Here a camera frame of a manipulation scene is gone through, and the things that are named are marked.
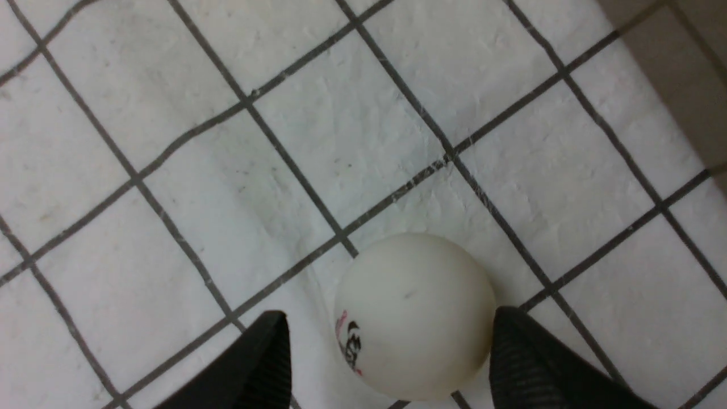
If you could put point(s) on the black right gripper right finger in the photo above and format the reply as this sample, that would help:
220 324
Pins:
531 368

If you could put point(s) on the white ping-pong ball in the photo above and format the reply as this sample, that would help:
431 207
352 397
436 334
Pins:
414 316

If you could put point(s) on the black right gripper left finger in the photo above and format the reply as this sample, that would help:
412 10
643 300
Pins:
254 372

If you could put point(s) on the white black grid tablecloth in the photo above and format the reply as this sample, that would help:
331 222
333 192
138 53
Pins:
171 169

